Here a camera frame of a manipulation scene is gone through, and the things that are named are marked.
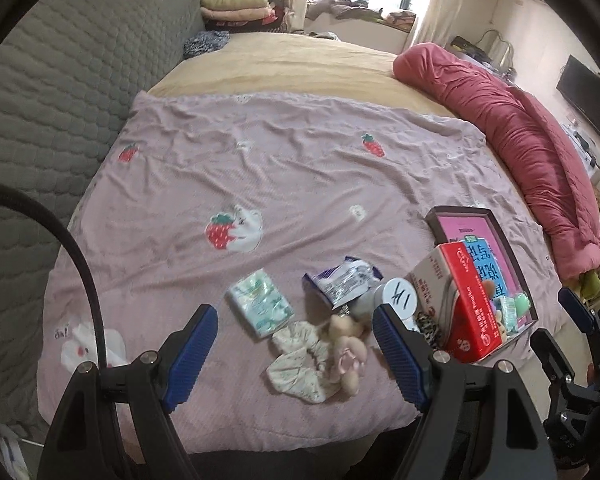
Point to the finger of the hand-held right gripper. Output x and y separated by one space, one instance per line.
577 307
550 355

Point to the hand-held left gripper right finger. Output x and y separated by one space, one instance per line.
397 355

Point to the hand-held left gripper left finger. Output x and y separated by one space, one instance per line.
192 355

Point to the leopard print scrunchie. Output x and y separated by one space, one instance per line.
427 327

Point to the small bear with pink dress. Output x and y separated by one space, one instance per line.
347 360

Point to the green soft ball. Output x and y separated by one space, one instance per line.
522 305

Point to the white jar with lid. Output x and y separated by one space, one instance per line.
400 297

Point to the green white tissue pack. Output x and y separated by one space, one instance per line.
507 310
260 305

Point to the red cardboard box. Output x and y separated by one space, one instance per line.
472 325

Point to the brown plush toy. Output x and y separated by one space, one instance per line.
490 287

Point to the white floral scrunchie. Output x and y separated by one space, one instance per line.
295 365

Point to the dark brown tray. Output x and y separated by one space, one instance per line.
457 211

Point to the person's right hand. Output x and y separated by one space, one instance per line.
591 373

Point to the green cloth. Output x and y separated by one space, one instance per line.
591 284

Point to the silver snack packet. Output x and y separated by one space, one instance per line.
345 280

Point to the red duvet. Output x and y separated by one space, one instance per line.
505 125

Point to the black television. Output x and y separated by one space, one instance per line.
587 95

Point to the pink printed blanket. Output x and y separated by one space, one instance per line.
280 160

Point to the white metal rack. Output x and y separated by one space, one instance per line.
500 50

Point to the grey quilted headboard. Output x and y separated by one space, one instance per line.
55 85

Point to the yellow bed sheet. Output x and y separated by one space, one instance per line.
305 65

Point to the dark patterned cloth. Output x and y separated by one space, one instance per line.
205 45

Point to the pile of clothes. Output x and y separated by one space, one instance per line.
355 10

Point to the stack of folded clothes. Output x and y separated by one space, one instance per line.
235 7

